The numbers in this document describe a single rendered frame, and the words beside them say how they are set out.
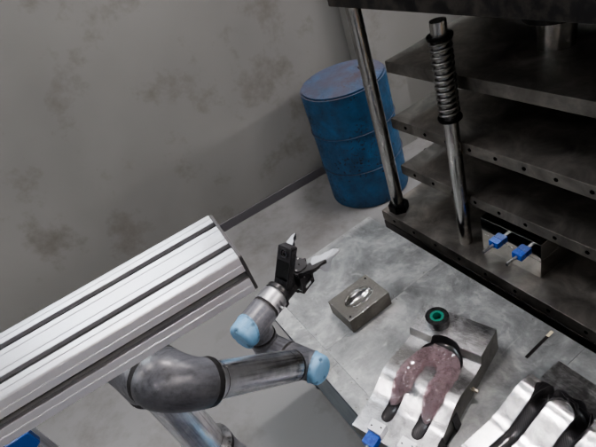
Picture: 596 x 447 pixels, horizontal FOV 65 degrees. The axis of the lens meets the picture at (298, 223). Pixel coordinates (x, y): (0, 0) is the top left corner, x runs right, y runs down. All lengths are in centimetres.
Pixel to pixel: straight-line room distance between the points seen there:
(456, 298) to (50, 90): 281
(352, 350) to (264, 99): 252
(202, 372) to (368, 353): 103
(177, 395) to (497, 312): 130
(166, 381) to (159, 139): 297
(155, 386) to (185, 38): 300
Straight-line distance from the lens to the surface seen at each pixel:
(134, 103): 363
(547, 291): 199
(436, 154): 230
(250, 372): 100
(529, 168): 173
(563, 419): 153
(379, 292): 192
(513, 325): 186
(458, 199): 200
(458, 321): 174
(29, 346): 48
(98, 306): 46
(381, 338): 187
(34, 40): 352
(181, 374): 89
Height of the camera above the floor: 228
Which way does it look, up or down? 36 degrees down
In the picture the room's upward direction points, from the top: 22 degrees counter-clockwise
